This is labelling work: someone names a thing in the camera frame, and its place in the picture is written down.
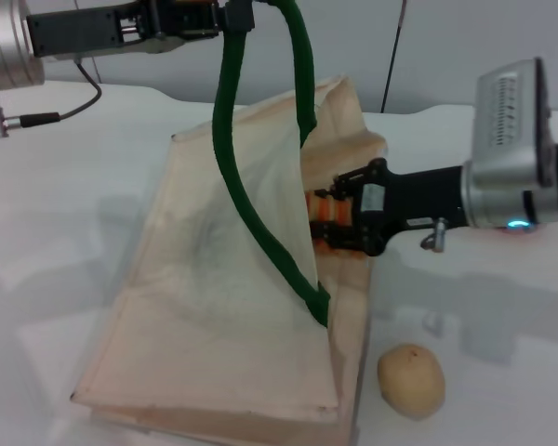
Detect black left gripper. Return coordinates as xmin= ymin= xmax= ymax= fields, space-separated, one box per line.
xmin=25 ymin=0 xmax=224 ymax=59

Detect orange striped bread loaf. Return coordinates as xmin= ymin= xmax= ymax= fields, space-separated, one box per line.
xmin=305 ymin=188 xmax=355 ymax=255

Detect cream canvas handbag green handles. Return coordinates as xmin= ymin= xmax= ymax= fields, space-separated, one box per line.
xmin=69 ymin=0 xmax=390 ymax=446

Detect thin dark hanging cable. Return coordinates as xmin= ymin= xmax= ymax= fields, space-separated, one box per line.
xmin=379 ymin=0 xmax=408 ymax=114

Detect beige toy potato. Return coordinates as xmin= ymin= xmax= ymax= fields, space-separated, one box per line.
xmin=376 ymin=342 xmax=446 ymax=418

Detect silver vented wrist camera box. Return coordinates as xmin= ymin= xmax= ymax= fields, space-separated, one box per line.
xmin=473 ymin=56 xmax=557 ymax=187

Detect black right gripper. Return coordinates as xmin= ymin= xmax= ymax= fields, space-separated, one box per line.
xmin=309 ymin=157 xmax=469 ymax=259

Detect black cable with metal plug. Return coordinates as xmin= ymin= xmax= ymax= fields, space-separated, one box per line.
xmin=20 ymin=58 xmax=104 ymax=129

